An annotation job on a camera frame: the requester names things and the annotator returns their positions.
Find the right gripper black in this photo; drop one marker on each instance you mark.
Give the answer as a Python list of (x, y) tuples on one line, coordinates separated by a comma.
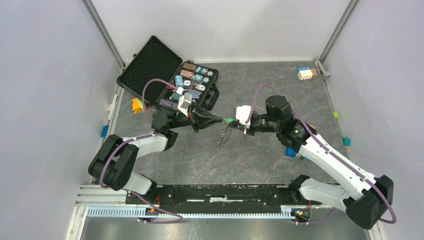
[(237, 125)]

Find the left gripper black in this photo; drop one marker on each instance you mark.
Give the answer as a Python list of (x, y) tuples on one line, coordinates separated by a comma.
[(200, 120)]

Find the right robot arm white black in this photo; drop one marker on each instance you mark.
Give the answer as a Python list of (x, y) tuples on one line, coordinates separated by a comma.
[(363, 196)]

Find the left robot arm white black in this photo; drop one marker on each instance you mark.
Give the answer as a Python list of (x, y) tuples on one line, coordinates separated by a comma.
[(114, 162)]

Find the blue white green brick stack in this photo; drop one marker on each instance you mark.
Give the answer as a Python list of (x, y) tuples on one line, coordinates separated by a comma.
[(289, 152)]

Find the orange yellow green brick stack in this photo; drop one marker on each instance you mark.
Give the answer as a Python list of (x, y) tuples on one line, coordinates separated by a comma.
[(137, 105)]

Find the black poker chip case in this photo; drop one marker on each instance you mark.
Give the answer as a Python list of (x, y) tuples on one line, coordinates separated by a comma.
[(153, 70)]

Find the blue white orange brick stack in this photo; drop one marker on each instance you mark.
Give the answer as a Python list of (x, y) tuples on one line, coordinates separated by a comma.
[(306, 73)]

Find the small blue block left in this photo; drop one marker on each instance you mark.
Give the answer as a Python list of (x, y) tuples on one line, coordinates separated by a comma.
[(104, 131)]

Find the small teal block right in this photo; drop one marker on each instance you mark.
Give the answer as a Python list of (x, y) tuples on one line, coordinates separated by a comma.
[(346, 141)]

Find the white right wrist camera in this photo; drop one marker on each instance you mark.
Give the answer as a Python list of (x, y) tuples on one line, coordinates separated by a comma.
[(242, 114)]

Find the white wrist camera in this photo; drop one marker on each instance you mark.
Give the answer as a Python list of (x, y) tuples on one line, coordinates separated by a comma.
[(242, 114), (184, 103)]

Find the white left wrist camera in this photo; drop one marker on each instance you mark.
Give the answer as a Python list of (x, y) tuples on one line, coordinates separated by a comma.
[(184, 103)]

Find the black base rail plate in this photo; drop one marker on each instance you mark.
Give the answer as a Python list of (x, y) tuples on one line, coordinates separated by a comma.
[(224, 198)]

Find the white toothed cable duct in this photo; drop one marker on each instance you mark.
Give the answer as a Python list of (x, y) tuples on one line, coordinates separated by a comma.
[(142, 212)]

